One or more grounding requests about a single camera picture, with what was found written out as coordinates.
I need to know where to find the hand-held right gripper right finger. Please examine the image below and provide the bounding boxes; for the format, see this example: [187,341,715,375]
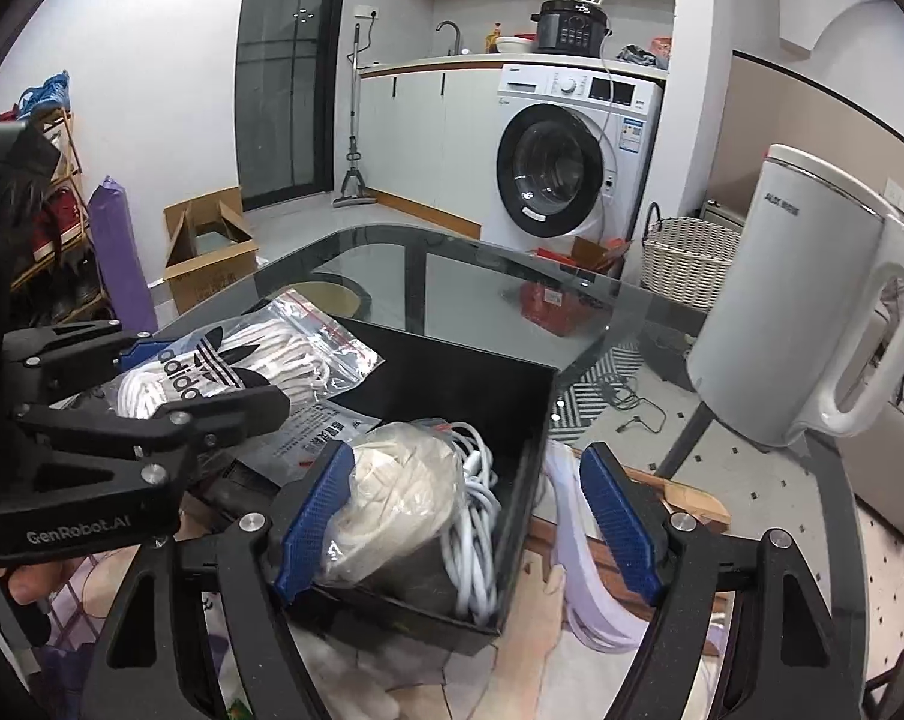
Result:
[579,441,870,720]

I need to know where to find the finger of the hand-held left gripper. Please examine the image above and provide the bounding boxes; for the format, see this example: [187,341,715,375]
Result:
[11,385,293,490]
[0,319,172,407]

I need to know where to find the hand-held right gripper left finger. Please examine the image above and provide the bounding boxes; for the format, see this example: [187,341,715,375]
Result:
[80,439,357,720]

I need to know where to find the white printed sachet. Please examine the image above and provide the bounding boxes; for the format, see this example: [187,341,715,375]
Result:
[234,397,382,473]

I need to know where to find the cream rope bundle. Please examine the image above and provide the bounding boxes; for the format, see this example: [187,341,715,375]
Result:
[317,420,471,586]

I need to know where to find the zip bag of white laces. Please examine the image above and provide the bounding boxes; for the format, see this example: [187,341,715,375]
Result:
[95,289,387,421]

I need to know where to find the white cable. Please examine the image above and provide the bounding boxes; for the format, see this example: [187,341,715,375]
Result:
[422,420,509,627]

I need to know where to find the black box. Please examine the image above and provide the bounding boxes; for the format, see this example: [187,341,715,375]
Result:
[219,315,561,657]

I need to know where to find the person's left hand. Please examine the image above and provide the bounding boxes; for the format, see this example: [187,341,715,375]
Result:
[0,550,72,607]

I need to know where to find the purple yoga mat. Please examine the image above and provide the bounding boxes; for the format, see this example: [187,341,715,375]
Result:
[86,176,159,335]

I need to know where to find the large cardboard box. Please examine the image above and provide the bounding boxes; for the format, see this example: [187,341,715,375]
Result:
[163,186,262,314]

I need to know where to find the patterned floor rug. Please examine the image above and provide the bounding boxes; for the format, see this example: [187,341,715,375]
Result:
[549,345,693,428]

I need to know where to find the printed table mat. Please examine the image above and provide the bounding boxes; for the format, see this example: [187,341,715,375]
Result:
[47,442,730,720]

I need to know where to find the round beige stool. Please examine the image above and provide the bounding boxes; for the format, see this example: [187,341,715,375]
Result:
[294,281,363,320]

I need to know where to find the wooden shoe rack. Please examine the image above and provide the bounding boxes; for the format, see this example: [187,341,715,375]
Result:
[0,109,115,331]

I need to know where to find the red box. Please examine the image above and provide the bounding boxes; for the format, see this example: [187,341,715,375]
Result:
[519,281,610,332]

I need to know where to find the mop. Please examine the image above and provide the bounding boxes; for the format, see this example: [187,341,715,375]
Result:
[332,22,378,211]

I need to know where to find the small brown cardboard box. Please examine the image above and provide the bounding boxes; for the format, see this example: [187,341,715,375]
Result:
[572,236,633,278]

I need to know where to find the wicker basket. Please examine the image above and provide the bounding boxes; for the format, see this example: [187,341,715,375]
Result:
[639,202,745,312]

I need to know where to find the blue shoes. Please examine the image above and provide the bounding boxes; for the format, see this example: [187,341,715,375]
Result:
[17,71,72,117]

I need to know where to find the white electric kettle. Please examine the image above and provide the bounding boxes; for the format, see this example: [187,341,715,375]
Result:
[684,142,904,447]

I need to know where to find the dark glass door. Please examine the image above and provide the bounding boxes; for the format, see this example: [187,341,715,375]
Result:
[236,0,355,215]

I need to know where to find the white kitchen cabinet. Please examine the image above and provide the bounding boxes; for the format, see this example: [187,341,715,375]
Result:
[358,60,505,237]

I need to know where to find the white washing machine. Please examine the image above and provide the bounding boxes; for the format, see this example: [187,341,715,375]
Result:
[482,64,664,256]

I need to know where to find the crumpled grey cloth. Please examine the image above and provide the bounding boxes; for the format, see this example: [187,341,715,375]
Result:
[617,43,666,70]

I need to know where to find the black pressure cooker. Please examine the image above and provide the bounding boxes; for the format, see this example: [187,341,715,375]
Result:
[533,0,614,55]

